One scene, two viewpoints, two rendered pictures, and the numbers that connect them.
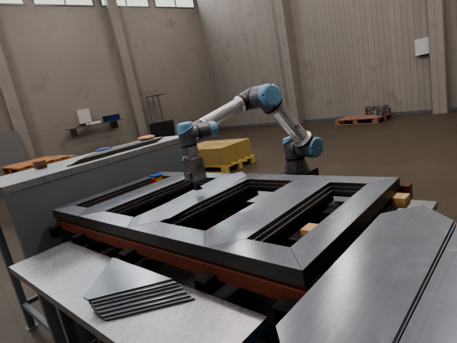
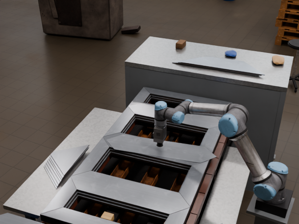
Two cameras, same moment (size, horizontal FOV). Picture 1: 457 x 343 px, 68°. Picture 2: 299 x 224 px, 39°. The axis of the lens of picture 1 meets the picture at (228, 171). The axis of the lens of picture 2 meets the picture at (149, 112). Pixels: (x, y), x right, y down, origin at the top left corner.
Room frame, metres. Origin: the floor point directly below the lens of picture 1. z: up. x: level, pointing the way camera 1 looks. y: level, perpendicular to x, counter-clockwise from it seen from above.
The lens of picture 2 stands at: (0.57, -1.88, 2.52)
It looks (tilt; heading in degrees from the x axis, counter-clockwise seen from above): 31 degrees down; 66
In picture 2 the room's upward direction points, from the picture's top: straight up
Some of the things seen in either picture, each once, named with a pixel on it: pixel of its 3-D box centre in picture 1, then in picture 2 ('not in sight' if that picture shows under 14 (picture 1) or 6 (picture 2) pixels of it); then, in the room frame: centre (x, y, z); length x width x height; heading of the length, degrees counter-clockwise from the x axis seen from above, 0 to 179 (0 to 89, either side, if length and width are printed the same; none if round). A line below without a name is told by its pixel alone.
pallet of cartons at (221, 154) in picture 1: (213, 156); not in sight; (6.38, 0.21, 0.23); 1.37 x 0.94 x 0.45; 39
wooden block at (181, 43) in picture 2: (39, 164); (180, 44); (2.27, 1.22, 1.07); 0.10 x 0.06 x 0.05; 40
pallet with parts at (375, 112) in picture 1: (362, 115); not in sight; (8.60, -3.62, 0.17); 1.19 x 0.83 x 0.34; 39
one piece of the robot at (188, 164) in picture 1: (191, 168); (158, 131); (1.56, 0.17, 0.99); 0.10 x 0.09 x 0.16; 138
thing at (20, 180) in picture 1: (95, 158); (210, 61); (2.38, 0.90, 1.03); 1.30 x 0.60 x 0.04; 136
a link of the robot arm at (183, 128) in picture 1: (187, 134); (161, 110); (1.57, 0.15, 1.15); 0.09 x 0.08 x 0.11; 120
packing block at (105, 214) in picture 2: (311, 232); (107, 218); (1.06, -0.24, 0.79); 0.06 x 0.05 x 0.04; 136
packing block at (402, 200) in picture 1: (400, 200); not in sight; (1.19, -0.61, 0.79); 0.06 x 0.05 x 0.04; 136
